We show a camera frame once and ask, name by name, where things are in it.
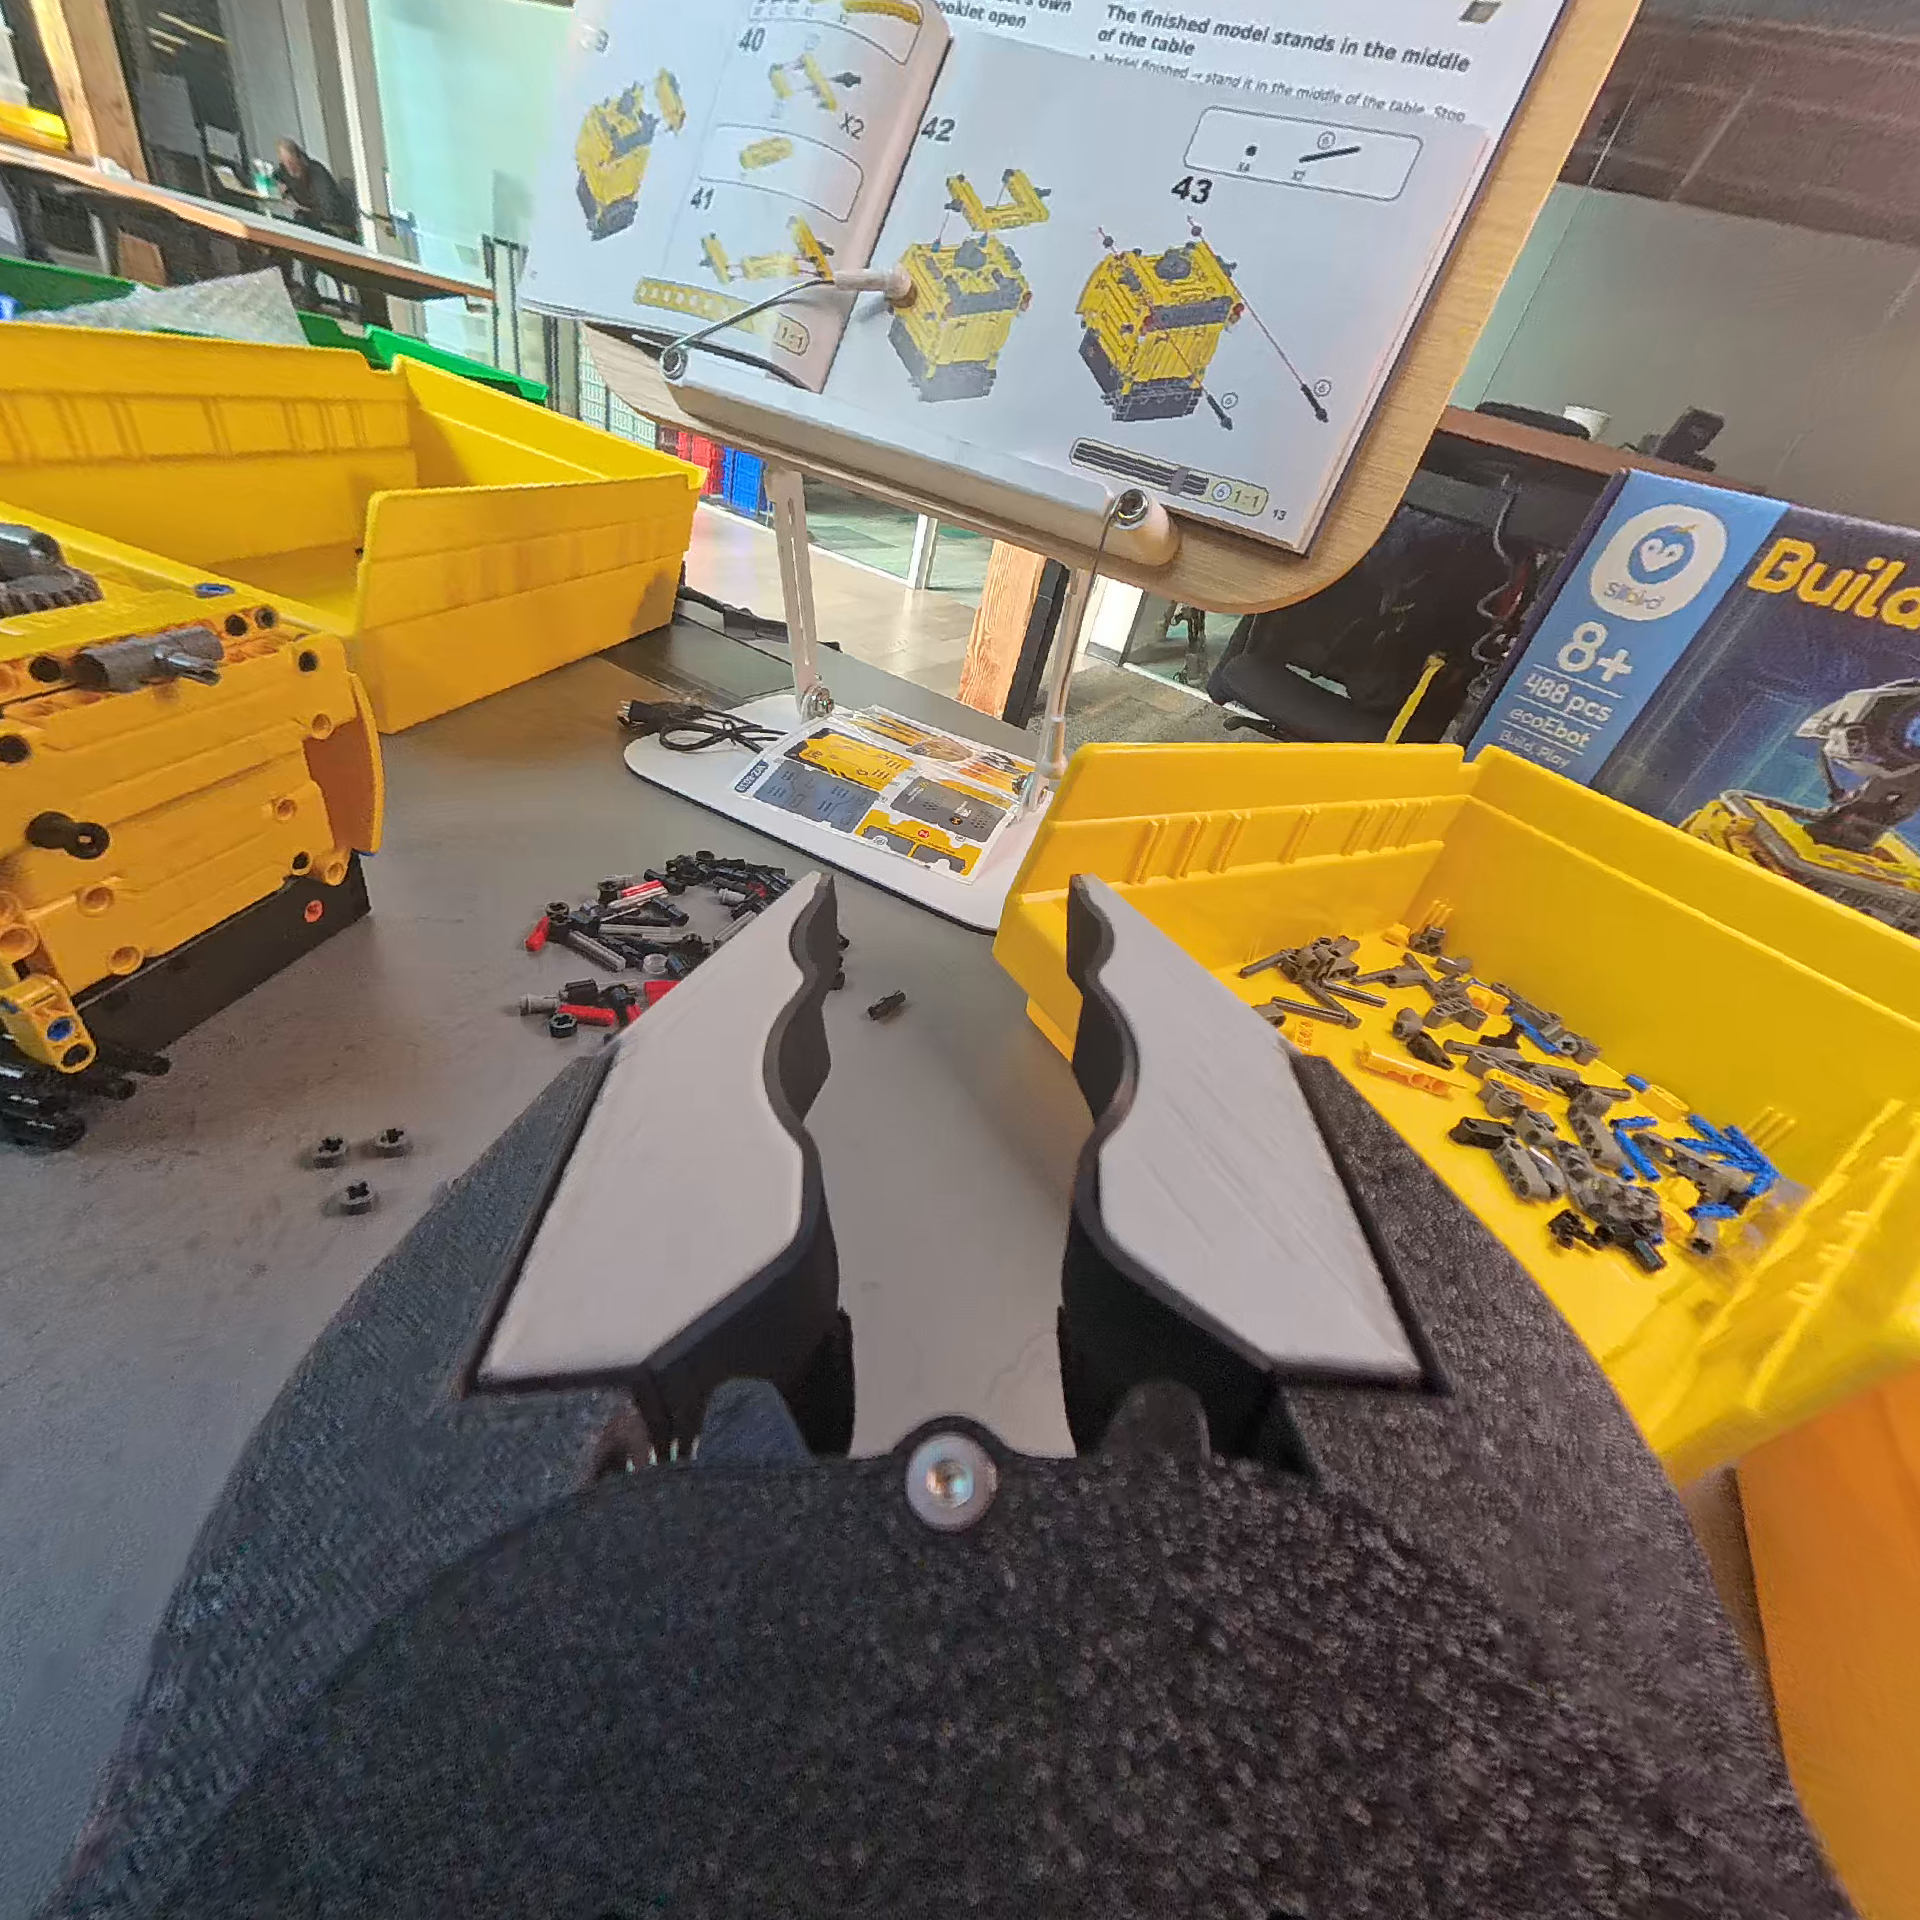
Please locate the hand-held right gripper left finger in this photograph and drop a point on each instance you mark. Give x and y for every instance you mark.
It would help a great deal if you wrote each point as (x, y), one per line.
(662, 1215)

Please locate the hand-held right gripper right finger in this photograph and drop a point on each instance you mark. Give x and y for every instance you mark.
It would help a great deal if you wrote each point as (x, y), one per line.
(1244, 1215)

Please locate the yellow plastic bin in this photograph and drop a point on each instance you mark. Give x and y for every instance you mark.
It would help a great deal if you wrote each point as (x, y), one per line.
(525, 599)
(1650, 902)

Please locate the yellow black lego truck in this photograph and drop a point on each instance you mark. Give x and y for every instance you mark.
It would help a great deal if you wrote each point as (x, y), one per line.
(165, 840)

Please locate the yellow lego beam assembly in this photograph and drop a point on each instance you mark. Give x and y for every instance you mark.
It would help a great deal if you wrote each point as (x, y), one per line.
(89, 681)

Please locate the lego instruction booklet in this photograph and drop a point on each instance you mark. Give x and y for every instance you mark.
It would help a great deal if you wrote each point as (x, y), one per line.
(1050, 195)

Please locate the pile of small lego parts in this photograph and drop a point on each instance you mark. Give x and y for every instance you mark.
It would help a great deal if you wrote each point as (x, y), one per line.
(645, 937)

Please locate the dark lego pieces heap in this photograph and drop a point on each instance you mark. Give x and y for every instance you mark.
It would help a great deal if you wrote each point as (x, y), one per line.
(1560, 1142)

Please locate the printed lego leaflet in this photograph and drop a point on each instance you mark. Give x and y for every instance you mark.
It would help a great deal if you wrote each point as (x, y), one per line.
(869, 796)

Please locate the white stand leg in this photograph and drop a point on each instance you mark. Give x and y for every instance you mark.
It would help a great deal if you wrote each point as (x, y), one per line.
(1061, 704)

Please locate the blue toy kit box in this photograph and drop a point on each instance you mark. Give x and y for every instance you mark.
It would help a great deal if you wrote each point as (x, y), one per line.
(1694, 646)

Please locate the blue plastic crate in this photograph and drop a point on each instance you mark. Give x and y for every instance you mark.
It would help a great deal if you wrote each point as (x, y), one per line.
(749, 480)

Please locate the red plastic crate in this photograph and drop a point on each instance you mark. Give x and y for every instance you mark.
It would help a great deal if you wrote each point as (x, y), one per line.
(698, 457)

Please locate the brown desk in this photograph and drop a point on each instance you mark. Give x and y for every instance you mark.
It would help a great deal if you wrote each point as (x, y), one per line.
(1576, 441)

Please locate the metal page holder clip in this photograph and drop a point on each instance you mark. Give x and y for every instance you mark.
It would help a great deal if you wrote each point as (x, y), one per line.
(750, 308)

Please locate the clear bubble wrap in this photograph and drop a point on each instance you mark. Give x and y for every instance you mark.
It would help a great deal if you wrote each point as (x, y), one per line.
(181, 317)

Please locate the long wooden desk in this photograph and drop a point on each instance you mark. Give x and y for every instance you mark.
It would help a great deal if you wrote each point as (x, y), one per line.
(224, 225)

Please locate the wooden post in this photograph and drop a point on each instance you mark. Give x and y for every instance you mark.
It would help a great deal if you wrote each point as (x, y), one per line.
(1001, 630)

